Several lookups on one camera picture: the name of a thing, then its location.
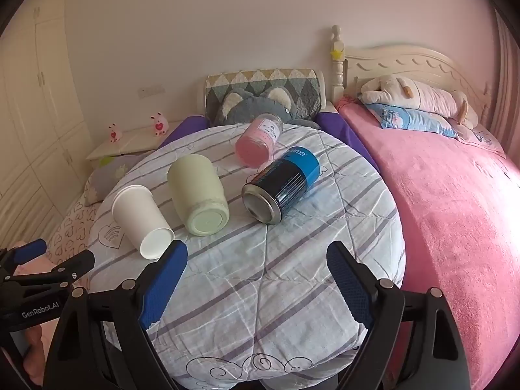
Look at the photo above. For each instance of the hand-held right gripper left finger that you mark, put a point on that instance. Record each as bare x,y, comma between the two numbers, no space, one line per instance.
162,288

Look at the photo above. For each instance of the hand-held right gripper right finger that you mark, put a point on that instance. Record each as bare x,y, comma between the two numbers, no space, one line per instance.
349,288

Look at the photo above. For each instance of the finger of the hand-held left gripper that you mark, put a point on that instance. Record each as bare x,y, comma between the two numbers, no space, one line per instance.
30,248
77,264

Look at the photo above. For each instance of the white paper cup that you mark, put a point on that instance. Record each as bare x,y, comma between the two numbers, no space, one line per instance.
138,219

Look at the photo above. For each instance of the pale green cup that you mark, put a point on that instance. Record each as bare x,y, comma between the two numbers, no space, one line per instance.
195,189

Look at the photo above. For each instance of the blue and black can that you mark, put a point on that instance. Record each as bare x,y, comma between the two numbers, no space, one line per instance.
280,183

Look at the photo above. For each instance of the person's left hand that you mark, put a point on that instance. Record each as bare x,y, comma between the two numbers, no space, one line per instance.
33,347

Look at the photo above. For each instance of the heart print sheet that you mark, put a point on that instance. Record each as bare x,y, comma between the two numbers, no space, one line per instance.
77,227

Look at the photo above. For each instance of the striped white quilt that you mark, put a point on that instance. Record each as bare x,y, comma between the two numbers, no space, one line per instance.
264,284

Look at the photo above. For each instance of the grey flower pillow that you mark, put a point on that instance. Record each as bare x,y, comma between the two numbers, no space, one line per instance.
109,174

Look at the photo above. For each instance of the pink blanket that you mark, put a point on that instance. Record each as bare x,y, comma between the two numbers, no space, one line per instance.
438,211

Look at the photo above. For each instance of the cream nightstand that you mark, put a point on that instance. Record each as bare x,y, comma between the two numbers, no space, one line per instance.
134,142

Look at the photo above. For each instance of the cream wardrobe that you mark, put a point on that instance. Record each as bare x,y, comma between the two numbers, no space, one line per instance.
32,109

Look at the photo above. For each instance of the blue printed pillow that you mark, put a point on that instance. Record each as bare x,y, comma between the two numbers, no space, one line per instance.
406,118

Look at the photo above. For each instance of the grey plush toy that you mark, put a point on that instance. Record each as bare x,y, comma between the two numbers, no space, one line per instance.
252,109

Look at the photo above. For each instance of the pink printed pillow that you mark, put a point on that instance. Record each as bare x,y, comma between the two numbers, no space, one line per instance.
483,139

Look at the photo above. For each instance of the beige plush toy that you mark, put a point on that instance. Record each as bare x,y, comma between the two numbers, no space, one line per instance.
426,97

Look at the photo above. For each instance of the diamond patterned quilted cushion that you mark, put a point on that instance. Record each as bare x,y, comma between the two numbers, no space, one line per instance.
300,85

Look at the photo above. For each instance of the yellow star sticker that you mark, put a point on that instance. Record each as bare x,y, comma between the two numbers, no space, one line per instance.
336,54

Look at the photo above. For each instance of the cream wooden headboard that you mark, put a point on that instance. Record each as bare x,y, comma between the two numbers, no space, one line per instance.
406,59

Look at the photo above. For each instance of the pink curtain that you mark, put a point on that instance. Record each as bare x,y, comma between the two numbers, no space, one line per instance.
505,89

